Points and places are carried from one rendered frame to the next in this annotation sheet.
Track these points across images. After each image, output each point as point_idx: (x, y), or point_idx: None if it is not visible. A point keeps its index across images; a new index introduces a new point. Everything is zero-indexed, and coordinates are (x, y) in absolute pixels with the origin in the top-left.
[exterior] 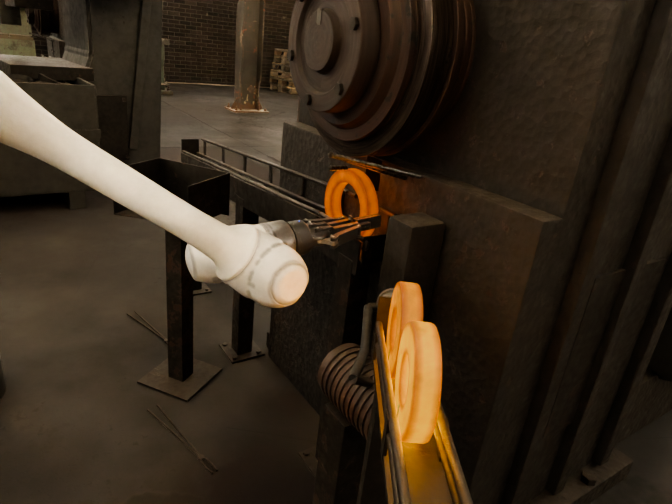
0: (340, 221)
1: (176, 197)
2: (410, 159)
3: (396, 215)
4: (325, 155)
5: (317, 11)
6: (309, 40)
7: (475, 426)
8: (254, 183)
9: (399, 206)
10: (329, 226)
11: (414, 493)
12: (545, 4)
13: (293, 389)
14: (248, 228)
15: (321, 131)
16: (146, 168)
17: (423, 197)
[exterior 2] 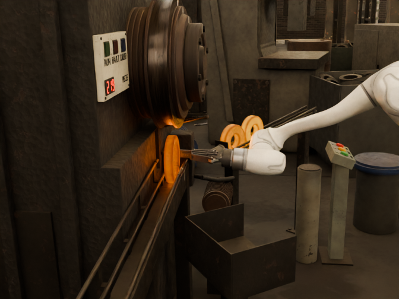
0: (198, 152)
1: (297, 119)
2: (146, 122)
3: (189, 133)
4: (143, 156)
5: (204, 48)
6: (203, 64)
7: None
8: (157, 226)
9: (163, 143)
10: (209, 150)
11: None
12: None
13: None
14: (271, 128)
15: (176, 123)
16: (252, 255)
17: (166, 128)
